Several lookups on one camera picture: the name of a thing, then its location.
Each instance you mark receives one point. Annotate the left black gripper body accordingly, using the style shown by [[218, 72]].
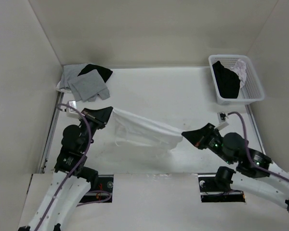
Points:
[[95, 125]]

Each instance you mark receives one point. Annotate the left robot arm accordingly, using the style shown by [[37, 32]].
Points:
[[71, 178]]

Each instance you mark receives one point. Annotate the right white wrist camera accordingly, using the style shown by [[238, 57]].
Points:
[[223, 123]]

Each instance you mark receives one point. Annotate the black tank top in basket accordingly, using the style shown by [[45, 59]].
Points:
[[228, 82]]

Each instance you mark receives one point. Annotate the white tank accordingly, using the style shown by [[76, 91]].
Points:
[[240, 68], [135, 131]]

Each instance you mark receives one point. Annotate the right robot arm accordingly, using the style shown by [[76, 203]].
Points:
[[255, 172]]

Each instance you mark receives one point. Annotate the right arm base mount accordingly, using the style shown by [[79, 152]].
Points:
[[211, 193]]

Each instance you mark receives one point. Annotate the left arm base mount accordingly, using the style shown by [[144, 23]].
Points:
[[101, 190]]

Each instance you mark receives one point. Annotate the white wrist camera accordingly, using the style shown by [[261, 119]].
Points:
[[71, 110], [223, 123]]

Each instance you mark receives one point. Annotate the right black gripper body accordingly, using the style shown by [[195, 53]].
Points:
[[213, 142]]

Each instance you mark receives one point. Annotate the white plastic basket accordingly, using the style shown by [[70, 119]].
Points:
[[251, 92]]

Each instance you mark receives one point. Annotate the crumpled white tank top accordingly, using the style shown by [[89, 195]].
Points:
[[240, 68]]

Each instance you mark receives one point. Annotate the lower grey folded tank top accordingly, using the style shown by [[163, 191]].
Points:
[[69, 72]]

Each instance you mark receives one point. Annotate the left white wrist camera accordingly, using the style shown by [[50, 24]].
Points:
[[71, 110]]

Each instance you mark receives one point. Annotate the folded black tank top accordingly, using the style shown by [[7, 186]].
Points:
[[105, 73]]

